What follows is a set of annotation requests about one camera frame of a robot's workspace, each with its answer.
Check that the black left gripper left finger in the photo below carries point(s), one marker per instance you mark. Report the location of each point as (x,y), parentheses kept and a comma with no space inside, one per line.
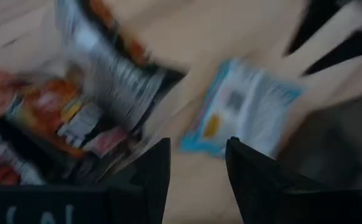
(146,183)

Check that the blue noodle packet yellow patch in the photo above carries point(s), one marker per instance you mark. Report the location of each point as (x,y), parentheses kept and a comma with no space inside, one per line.
(243,105)

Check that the black orange fire noodle packet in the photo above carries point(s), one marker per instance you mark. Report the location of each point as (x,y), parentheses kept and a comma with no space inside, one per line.
(53,109)

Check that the black noodle packet white back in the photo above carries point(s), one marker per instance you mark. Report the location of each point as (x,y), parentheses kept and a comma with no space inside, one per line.
(115,71)

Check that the red noodle packet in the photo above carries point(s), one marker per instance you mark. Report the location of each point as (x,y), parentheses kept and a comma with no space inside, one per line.
(3,161)

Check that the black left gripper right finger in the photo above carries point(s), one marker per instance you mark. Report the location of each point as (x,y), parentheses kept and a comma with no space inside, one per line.
(258,186)

